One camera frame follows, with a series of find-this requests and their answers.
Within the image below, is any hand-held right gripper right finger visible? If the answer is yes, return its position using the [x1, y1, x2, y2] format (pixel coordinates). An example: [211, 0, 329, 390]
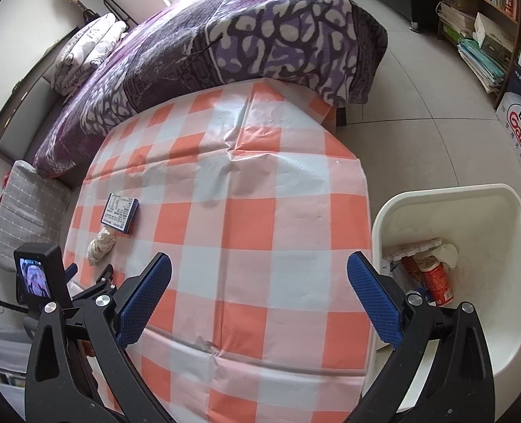
[346, 251, 496, 423]

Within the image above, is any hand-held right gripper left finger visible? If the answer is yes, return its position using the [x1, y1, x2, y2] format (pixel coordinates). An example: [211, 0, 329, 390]
[25, 252, 186, 423]

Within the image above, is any beige tissue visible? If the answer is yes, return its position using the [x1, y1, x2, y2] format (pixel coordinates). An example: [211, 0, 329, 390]
[86, 226, 117, 267]

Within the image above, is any white plastic trash bin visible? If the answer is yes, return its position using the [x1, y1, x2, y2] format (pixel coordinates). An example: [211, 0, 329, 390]
[364, 183, 521, 423]

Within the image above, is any grey checked cushion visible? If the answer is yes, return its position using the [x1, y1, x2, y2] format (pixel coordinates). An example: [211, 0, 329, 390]
[0, 160, 74, 271]

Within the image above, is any white foam strip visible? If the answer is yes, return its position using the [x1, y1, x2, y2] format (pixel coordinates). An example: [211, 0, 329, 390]
[383, 238, 444, 262]

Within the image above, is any red snack packet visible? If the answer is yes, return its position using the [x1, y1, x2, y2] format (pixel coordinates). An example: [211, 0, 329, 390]
[412, 261, 456, 307]

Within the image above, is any small dark blue box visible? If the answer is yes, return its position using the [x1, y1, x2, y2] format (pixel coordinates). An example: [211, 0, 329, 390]
[99, 194, 140, 235]

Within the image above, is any crumpled white tissue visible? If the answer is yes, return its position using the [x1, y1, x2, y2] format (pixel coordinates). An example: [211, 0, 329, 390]
[428, 243, 459, 269]

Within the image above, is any orange checkered tablecloth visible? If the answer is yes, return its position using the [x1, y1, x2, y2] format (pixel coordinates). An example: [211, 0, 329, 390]
[62, 78, 371, 423]

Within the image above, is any dark bed headboard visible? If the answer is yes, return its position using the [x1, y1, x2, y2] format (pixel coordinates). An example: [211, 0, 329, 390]
[0, 26, 80, 164]

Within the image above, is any folded white quilt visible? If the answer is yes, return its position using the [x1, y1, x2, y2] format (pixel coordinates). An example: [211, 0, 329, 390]
[53, 13, 129, 95]

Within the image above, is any stack of teal folders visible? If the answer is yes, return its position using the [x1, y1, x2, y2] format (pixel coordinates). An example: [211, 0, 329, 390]
[456, 37, 510, 95]

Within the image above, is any black coat rack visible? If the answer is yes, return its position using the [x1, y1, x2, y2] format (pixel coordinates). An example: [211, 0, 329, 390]
[78, 0, 140, 27]

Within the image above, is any beige desktop drawer box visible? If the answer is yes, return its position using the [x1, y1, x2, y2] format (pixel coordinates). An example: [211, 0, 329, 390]
[472, 12, 514, 65]

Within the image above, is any bed with purple patterned blanket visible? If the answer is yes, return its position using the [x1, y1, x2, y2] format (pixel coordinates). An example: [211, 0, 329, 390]
[33, 0, 389, 179]

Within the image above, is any stack of flat books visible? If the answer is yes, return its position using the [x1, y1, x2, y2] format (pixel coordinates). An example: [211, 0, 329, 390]
[437, 0, 479, 45]

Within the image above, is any wooden bookshelf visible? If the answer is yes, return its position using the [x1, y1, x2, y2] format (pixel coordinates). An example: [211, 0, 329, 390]
[434, 0, 521, 111]

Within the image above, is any black cable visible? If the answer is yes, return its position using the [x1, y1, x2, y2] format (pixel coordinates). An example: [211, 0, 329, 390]
[0, 291, 36, 315]

